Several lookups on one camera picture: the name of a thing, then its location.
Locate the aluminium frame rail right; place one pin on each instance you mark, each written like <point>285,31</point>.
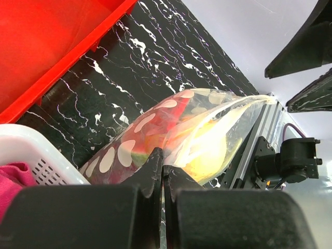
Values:
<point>241,172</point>

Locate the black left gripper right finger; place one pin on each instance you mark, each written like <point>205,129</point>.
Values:
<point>197,217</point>

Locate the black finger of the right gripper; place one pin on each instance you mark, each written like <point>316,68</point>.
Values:
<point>309,48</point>
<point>316,97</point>

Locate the clear zip top bag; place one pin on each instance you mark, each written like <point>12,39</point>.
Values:
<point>232,113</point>

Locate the yellow fake fruit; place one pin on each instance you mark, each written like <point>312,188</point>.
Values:
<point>212,155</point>

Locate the pink cloth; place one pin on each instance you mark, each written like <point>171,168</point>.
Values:
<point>14,177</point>

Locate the red fake food piece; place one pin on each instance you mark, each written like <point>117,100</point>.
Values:
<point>129,150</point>

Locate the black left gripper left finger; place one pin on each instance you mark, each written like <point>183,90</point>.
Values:
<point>125,215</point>

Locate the red plastic tray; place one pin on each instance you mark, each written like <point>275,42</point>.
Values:
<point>41,40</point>

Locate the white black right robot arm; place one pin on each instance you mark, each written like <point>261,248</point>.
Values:
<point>296,162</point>

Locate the white perforated plastic basket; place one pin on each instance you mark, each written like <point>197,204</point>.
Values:
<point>49,167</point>

